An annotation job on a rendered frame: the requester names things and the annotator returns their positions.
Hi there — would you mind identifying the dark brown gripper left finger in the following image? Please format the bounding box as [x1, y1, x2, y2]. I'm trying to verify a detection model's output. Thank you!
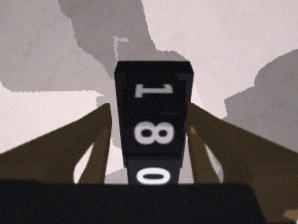
[0, 103, 112, 184]

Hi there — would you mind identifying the black calendar cube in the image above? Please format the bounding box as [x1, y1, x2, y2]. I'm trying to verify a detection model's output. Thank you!
[121, 80, 188, 153]
[126, 152, 182, 183]

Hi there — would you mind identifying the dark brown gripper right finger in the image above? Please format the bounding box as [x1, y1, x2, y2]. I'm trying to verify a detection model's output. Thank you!
[186, 103, 298, 223]

